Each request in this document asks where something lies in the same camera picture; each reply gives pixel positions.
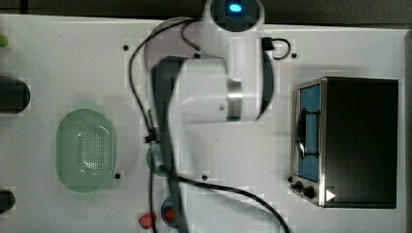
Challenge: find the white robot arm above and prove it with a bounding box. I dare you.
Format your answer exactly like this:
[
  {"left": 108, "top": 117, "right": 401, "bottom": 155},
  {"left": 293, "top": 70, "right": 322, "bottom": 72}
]
[{"left": 151, "top": 0, "right": 274, "bottom": 233}]

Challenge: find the green oval strainer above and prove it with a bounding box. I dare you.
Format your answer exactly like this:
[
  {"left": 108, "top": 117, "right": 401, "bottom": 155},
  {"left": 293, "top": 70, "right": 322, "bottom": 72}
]
[{"left": 54, "top": 102, "right": 117, "bottom": 201}]

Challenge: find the green mug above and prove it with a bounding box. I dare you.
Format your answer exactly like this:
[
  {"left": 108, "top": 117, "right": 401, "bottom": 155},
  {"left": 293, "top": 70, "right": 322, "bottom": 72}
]
[{"left": 146, "top": 143, "right": 166, "bottom": 177}]

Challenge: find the grey round plate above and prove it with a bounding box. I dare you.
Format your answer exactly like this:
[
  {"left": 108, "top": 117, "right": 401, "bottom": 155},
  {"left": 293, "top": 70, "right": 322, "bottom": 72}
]
[{"left": 143, "top": 17, "right": 202, "bottom": 71}]

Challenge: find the red toy in blue cup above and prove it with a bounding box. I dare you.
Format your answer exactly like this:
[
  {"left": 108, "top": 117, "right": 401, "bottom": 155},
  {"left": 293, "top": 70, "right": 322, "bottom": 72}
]
[{"left": 163, "top": 208, "right": 175, "bottom": 223}]

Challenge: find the red strawberry toy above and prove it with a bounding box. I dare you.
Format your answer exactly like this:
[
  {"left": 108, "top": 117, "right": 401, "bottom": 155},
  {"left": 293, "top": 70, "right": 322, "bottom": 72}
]
[{"left": 138, "top": 213, "right": 157, "bottom": 229}]

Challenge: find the silver toaster oven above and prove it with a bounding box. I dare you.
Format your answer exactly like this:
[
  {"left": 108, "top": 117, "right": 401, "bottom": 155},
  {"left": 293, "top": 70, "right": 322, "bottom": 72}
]
[{"left": 288, "top": 77, "right": 398, "bottom": 209}]

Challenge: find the black utensil holder cup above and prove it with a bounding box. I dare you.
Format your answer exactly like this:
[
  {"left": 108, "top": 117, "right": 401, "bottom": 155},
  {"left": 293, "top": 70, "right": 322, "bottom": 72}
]
[{"left": 0, "top": 77, "right": 30, "bottom": 114}]

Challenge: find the dark grey cup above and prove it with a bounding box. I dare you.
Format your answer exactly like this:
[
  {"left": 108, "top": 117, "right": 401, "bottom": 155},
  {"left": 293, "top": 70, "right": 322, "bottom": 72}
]
[{"left": 0, "top": 189, "right": 16, "bottom": 215}]

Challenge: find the small green object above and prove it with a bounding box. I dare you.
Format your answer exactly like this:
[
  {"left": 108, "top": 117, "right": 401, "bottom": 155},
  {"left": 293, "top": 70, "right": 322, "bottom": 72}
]
[{"left": 0, "top": 35, "right": 9, "bottom": 48}]

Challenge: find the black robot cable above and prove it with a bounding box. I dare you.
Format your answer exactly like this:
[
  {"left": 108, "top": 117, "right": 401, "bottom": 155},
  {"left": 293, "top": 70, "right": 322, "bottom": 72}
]
[{"left": 127, "top": 18, "right": 292, "bottom": 233}]

